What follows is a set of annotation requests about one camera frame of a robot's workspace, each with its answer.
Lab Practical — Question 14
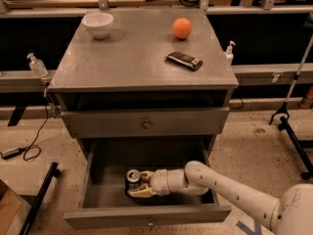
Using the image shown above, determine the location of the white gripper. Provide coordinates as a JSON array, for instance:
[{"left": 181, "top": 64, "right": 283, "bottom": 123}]
[{"left": 127, "top": 169, "right": 169, "bottom": 198}]

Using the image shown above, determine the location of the blue pepsi can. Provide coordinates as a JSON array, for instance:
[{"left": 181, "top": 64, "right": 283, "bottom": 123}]
[{"left": 125, "top": 169, "right": 141, "bottom": 195}]

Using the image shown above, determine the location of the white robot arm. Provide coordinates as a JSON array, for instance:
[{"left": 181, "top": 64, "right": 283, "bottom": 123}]
[{"left": 125, "top": 161, "right": 313, "bottom": 235}]

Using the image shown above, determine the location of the open grey lower drawer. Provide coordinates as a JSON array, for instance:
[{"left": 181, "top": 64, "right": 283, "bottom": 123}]
[{"left": 65, "top": 136, "right": 231, "bottom": 229}]

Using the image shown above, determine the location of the closed grey upper drawer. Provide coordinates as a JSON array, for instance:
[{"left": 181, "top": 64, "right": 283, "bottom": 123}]
[{"left": 62, "top": 107, "right": 229, "bottom": 138}]

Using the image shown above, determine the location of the grey wooden drawer cabinet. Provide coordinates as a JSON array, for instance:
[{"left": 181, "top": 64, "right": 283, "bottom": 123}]
[{"left": 48, "top": 8, "right": 238, "bottom": 153}]

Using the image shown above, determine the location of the black metal leg left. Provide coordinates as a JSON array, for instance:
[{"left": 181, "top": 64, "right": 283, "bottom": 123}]
[{"left": 19, "top": 162, "right": 61, "bottom": 235}]

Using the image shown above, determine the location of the black metal leg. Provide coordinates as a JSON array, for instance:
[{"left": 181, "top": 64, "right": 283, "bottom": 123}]
[
  {"left": 278, "top": 117, "right": 313, "bottom": 180},
  {"left": 19, "top": 162, "right": 61, "bottom": 235}
]

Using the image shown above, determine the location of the dark snack bar wrapper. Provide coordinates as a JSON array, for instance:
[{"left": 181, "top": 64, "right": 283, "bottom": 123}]
[{"left": 165, "top": 51, "right": 202, "bottom": 71}]

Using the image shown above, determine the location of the cardboard box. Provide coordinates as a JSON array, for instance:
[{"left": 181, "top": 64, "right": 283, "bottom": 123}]
[{"left": 0, "top": 180, "right": 31, "bottom": 235}]

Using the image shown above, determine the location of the black power adapter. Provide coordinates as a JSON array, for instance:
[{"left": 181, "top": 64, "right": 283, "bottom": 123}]
[{"left": 0, "top": 148, "right": 21, "bottom": 160}]

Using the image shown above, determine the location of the white pump bottle right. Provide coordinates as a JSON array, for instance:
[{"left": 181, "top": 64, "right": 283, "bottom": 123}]
[{"left": 225, "top": 41, "right": 236, "bottom": 66}]

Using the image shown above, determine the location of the grabber stick tool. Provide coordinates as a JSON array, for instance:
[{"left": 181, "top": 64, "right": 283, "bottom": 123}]
[{"left": 269, "top": 34, "right": 313, "bottom": 124}]

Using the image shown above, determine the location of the black metal leg right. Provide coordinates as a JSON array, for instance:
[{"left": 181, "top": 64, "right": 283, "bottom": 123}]
[{"left": 278, "top": 117, "right": 313, "bottom": 180}]

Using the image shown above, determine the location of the orange fruit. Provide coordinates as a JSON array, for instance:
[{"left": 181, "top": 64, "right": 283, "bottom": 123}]
[{"left": 172, "top": 18, "right": 192, "bottom": 40}]

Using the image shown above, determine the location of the clear sanitizer bottle left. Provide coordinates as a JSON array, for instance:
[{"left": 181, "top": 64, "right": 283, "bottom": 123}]
[{"left": 27, "top": 53, "right": 48, "bottom": 77}]

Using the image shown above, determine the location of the white ceramic bowl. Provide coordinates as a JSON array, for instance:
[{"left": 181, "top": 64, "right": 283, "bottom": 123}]
[{"left": 81, "top": 12, "right": 113, "bottom": 39}]

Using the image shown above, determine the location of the black power cable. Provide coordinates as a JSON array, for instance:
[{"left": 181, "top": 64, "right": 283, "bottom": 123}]
[{"left": 22, "top": 91, "right": 53, "bottom": 163}]

